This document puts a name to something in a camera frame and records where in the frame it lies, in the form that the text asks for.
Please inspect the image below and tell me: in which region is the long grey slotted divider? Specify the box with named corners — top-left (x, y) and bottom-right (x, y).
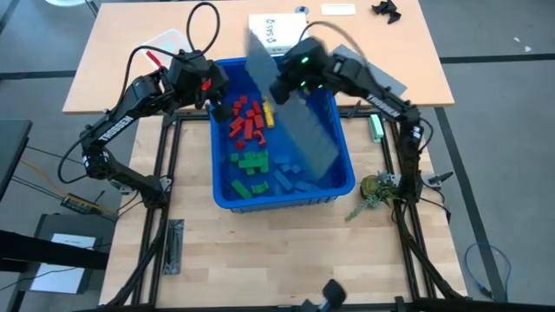
top-left (245, 29), bottom-right (340, 182)

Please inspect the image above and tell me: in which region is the clear plastic block container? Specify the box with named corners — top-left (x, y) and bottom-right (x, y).
top-left (138, 28), bottom-right (194, 57)

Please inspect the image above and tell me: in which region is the short grey slotted divider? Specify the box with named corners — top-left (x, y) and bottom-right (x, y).
top-left (331, 42), bottom-right (408, 99)

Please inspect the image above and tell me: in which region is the potted succulent plant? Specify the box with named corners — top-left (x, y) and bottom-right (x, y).
top-left (344, 172), bottom-right (400, 223)

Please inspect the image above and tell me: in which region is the large blue plastic bin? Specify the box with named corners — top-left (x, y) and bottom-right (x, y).
top-left (207, 55), bottom-right (356, 214)

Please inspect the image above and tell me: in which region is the grey arm base clamp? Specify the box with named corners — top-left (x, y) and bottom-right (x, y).
top-left (110, 179), bottom-right (134, 194)
top-left (422, 171), bottom-right (455, 188)

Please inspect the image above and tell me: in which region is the white printed paper sheet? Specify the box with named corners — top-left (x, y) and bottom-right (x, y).
top-left (247, 12), bottom-right (310, 56)

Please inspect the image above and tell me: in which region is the small mint green box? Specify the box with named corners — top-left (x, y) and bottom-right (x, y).
top-left (368, 114), bottom-right (386, 143)

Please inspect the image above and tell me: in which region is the white rectangular pad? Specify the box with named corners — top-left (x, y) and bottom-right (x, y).
top-left (320, 3), bottom-right (357, 17)

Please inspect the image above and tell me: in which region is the black plastic gripper part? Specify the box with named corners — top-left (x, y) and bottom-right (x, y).
top-left (371, 0), bottom-right (402, 25)

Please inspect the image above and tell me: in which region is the white round object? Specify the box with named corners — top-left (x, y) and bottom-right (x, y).
top-left (44, 0), bottom-right (88, 8)

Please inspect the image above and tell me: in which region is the black hex key holder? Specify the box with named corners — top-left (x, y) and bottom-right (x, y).
top-left (163, 218), bottom-right (186, 276)

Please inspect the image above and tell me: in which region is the black circuit board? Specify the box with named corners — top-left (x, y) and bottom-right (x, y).
top-left (59, 190), bottom-right (108, 217)

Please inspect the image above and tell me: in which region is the black side table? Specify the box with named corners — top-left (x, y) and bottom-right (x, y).
top-left (0, 119), bottom-right (34, 203)

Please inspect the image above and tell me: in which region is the black flat case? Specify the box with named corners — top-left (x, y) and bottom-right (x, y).
top-left (16, 211), bottom-right (109, 296)

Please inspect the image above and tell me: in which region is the black beam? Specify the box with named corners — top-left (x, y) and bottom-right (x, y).
top-left (0, 228), bottom-right (110, 272)

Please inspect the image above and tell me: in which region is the plain white paper sheet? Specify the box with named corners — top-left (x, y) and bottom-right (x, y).
top-left (29, 232), bottom-right (97, 295)

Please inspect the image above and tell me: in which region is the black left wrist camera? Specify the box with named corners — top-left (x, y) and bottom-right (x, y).
top-left (211, 101), bottom-right (235, 123)

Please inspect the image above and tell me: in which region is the black right camera cable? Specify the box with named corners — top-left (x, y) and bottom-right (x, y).
top-left (298, 20), bottom-right (369, 66)

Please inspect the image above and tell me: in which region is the black camera cable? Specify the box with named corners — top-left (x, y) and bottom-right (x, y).
top-left (123, 1), bottom-right (221, 109)
top-left (298, 20), bottom-right (369, 66)

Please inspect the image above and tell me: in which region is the black left camera cable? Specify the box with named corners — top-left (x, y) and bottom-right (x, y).
top-left (123, 1), bottom-right (221, 109)

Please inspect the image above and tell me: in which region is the red cable tie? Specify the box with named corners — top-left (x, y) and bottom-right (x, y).
top-left (145, 49), bottom-right (165, 70)

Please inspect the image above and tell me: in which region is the blue coiled cable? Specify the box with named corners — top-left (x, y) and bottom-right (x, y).
top-left (463, 242), bottom-right (513, 301)

